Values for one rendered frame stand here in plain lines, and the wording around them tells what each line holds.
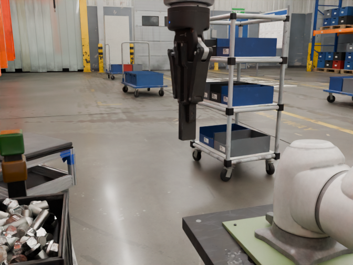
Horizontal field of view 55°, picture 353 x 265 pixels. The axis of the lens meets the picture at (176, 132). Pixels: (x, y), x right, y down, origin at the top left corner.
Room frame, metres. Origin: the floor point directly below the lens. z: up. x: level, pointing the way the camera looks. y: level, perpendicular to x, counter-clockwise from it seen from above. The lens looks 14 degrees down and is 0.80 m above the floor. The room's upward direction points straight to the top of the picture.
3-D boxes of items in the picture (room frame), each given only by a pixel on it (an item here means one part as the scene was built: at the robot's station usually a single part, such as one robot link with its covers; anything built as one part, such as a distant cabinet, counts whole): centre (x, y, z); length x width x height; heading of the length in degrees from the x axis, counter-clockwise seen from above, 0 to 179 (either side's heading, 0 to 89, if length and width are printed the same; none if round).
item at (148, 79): (6.30, 0.62, 0.48); 1.00 x 0.61 x 0.96; 21
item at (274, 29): (10.15, -2.75, 0.98); 1.50 x 0.50 x 1.95; 17
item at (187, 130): (0.62, -0.02, 0.67); 0.03 x 0.01 x 0.07; 117
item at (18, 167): (0.59, 0.30, 0.59); 0.04 x 0.04 x 0.04; 24
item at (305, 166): (0.78, -0.33, 0.48); 0.18 x 0.16 x 0.22; 24
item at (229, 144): (2.25, -0.38, 0.50); 0.53 x 0.42 x 1.00; 24
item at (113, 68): (9.81, 1.48, 0.48); 1.00 x 0.61 x 0.96; 112
